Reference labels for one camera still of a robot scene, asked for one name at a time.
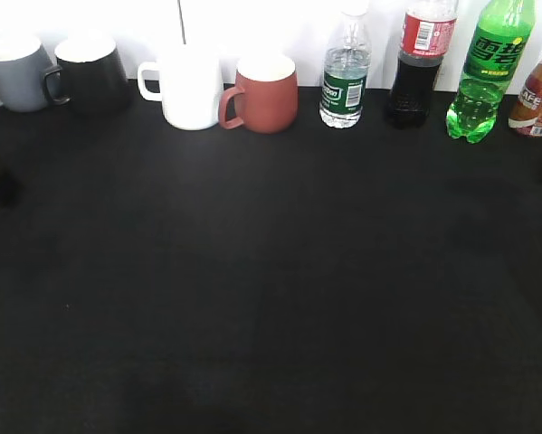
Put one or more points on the clear cestbon water bottle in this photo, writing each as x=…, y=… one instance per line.
x=345, y=68

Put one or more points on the red mug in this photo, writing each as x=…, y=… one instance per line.
x=264, y=97

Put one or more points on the white mug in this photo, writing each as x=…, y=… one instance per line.
x=187, y=81

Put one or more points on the black mug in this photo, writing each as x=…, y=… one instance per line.
x=88, y=75

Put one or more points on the cola bottle red label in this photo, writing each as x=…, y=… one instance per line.
x=427, y=31

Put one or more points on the grey mug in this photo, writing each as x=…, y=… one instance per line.
x=23, y=60

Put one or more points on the brown coffee drink bottle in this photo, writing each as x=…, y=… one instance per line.
x=526, y=116

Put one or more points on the green sprite bottle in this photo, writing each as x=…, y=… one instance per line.
x=499, y=40

